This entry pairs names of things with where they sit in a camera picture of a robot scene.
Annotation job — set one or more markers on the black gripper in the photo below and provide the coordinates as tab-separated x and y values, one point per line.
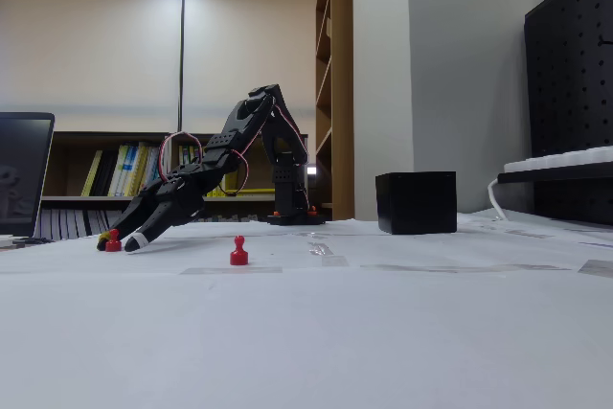
160	202

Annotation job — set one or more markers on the red pawn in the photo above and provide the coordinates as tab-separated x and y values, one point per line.
238	258
113	245

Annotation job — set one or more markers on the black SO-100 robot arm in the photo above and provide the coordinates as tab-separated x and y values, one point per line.
287	179

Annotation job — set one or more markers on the black square box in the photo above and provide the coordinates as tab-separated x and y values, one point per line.
416	203

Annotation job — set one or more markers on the blue white book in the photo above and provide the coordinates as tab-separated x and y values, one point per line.
133	169

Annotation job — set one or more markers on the black binder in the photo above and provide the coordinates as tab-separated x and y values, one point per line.
103	174

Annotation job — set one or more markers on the yellow binder printed spine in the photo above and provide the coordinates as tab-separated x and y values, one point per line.
194	154
183	155
216	190

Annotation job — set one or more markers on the thin yellow book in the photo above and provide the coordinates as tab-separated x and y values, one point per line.
91	179

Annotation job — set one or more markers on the grey white binders row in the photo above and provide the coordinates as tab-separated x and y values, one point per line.
81	224

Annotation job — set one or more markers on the wide plain yellow binder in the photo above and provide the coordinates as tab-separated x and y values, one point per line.
232	184

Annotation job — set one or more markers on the flat yellow folder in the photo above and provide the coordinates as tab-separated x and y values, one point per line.
258	191

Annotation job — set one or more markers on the low brown wooden bookshelf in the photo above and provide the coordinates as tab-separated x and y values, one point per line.
258	165
62	141

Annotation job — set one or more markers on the dark laptop screen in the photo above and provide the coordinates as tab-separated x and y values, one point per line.
24	165

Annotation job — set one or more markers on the white taped paper cover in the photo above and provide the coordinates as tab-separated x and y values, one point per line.
306	332

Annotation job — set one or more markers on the tall brown wooden bookshelf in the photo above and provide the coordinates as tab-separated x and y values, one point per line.
342	93

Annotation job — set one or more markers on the black pegboard shelf ledge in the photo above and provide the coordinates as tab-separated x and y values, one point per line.
551	177

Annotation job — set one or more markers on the white power strip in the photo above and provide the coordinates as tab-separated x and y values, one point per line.
565	157

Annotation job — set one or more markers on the black perforated pegboard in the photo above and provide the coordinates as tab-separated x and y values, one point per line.
565	69

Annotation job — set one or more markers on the dark vertical wall trim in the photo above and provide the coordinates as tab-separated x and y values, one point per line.
182	54

